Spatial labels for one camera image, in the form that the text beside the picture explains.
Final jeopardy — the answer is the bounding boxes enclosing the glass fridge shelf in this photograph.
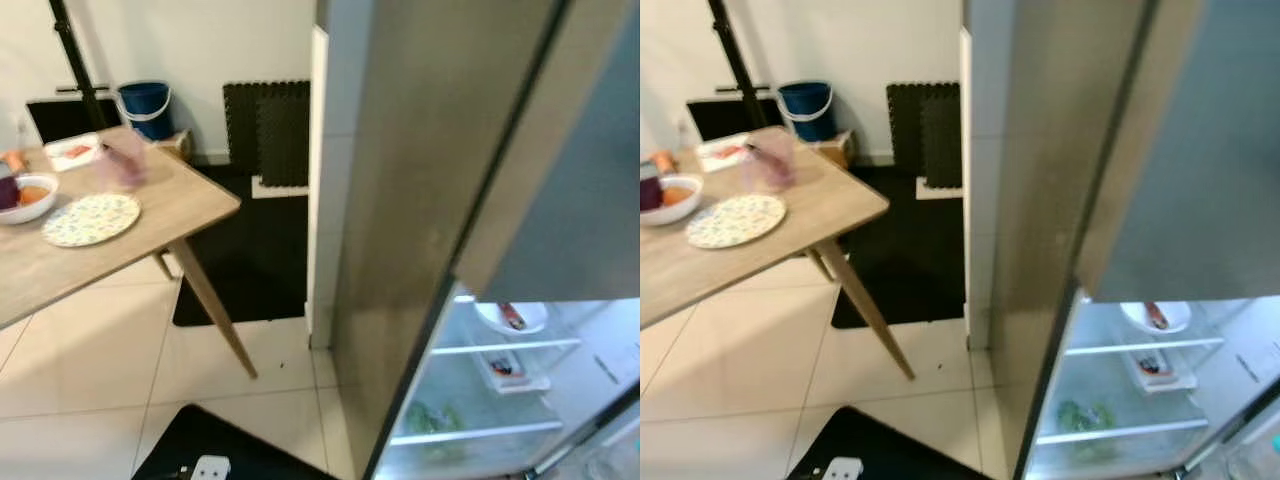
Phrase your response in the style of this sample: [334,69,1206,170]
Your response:
[1035,418,1206,446]
[430,337,583,358]
[1075,337,1226,358]
[388,420,566,448]

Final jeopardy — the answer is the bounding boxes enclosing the silver two-door fridge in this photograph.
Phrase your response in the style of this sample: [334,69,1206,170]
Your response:
[985,0,1280,480]
[330,0,641,480]

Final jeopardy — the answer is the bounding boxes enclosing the white bowl with food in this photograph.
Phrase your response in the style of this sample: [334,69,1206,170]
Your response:
[0,172,59,225]
[640,172,704,226]

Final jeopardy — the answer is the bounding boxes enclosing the yellow patterned plate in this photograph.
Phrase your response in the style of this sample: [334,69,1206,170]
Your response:
[686,193,787,249]
[42,193,141,248]

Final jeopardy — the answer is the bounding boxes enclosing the white tray with red food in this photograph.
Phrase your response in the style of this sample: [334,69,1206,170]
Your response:
[45,133,101,171]
[697,133,761,173]

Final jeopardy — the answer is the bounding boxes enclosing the black flat panel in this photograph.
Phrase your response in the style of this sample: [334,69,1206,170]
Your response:
[25,97,126,144]
[686,97,786,141]

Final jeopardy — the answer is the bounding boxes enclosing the white dish with food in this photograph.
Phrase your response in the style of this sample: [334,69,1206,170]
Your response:
[475,300,549,336]
[1120,300,1193,336]

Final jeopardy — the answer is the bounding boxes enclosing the clear food container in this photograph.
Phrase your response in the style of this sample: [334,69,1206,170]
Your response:
[1125,350,1198,394]
[478,350,551,396]

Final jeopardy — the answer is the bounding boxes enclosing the light wooden table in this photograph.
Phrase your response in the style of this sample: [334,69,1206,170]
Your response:
[0,125,259,379]
[640,125,916,381]

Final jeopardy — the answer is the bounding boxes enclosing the black tripod stand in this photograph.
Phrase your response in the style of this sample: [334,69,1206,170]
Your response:
[705,0,771,126]
[48,0,111,131]

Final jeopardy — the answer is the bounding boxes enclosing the blue bucket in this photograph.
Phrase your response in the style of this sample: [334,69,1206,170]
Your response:
[777,80,834,143]
[117,80,173,141]

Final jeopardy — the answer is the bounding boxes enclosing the small wooden box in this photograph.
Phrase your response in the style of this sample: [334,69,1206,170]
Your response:
[155,130,193,163]
[815,130,858,168]

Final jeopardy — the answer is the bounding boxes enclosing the black floor mat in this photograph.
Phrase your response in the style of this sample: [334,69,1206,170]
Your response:
[172,165,313,328]
[832,165,969,329]

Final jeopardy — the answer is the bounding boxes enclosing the green leafy vegetables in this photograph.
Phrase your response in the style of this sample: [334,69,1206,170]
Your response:
[405,400,466,461]
[1055,400,1113,461]

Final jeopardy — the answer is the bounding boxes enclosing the black foam puzzle mat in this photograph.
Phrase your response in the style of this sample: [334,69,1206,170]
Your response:
[886,82,963,191]
[222,80,311,189]

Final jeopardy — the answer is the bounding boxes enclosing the dark speckled rug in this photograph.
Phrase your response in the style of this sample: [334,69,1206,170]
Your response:
[132,403,341,480]
[787,405,1001,480]

